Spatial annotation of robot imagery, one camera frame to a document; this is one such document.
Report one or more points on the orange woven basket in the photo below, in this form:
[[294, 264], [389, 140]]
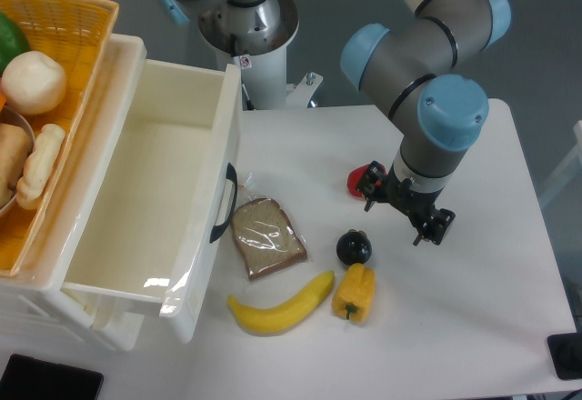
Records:
[[74, 33]]

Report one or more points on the beige bread roll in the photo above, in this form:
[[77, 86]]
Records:
[[15, 146]]

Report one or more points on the white round bun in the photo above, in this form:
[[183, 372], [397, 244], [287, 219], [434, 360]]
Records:
[[34, 83]]

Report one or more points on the yellow banana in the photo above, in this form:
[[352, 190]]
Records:
[[285, 316]]

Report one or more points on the yellow bell pepper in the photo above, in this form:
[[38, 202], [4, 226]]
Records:
[[354, 296]]

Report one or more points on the white drawer cabinet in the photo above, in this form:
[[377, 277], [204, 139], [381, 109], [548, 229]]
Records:
[[42, 300]]

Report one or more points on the black device at edge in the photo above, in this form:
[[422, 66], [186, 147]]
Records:
[[565, 352]]

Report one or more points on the white plastic drawer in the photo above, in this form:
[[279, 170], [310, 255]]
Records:
[[168, 196]]

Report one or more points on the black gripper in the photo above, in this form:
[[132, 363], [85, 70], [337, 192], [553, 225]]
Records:
[[432, 224]]

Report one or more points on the black tablet device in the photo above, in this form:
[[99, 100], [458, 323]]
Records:
[[26, 377]]

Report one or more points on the pale bone-shaped bread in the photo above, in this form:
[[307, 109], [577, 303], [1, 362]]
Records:
[[39, 166]]

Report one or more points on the dark purple mangosteen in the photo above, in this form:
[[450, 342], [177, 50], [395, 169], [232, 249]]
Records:
[[353, 247]]

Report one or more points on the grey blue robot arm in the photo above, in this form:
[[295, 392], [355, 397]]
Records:
[[409, 77]]

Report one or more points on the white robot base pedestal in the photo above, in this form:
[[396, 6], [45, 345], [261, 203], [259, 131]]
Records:
[[255, 38]]

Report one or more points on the bagged brown bread slice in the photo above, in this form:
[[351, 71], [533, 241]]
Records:
[[265, 238]]

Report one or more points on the green fruit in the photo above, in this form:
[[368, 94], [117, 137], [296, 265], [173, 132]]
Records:
[[13, 41]]

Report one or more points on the red bell pepper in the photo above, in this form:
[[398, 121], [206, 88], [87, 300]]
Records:
[[353, 179]]

